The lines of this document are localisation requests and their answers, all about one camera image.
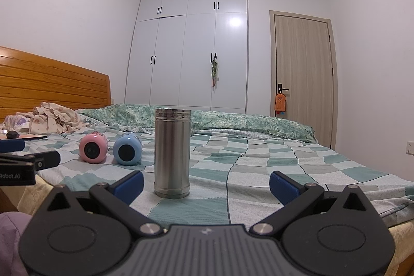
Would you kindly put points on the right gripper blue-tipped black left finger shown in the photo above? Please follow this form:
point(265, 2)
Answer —
point(88, 232)

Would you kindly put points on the wall socket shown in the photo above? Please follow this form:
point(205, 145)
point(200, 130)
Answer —
point(410, 147)

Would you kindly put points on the small black object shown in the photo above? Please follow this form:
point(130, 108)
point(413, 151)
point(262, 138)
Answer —
point(12, 134)

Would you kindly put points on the white wardrobe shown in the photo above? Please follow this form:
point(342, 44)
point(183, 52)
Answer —
point(172, 46)

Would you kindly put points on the checkered green bed sheet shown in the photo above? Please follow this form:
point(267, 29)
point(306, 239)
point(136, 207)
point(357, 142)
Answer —
point(229, 177)

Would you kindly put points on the pink cup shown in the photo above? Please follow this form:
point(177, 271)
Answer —
point(93, 148)

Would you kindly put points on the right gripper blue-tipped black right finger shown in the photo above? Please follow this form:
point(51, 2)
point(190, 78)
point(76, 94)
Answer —
point(327, 233)

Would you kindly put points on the green floral quilt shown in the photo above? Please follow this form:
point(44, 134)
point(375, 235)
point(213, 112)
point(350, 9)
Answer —
point(135, 117)

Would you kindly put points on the beige wooden door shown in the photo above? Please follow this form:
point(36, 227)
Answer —
point(304, 61)

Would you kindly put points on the green hanging ornament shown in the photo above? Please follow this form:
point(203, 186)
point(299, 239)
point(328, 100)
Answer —
point(214, 70)

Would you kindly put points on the wooden headboard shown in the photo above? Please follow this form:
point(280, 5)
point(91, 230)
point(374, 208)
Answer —
point(28, 79)

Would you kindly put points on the stainless steel cup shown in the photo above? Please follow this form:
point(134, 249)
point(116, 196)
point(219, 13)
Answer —
point(172, 153)

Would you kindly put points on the crumpled floral cloth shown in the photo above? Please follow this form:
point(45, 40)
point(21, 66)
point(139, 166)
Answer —
point(46, 119)

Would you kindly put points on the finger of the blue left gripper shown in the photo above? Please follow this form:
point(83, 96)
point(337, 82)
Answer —
point(11, 145)

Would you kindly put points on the orange hanging pouch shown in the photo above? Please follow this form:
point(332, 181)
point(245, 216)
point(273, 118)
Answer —
point(280, 103)

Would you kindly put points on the light blue cup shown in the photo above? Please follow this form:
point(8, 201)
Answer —
point(127, 150)

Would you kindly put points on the orange book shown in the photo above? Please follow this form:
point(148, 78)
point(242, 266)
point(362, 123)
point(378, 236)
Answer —
point(23, 137)

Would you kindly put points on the black door handle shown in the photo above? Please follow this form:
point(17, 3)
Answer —
point(280, 88)

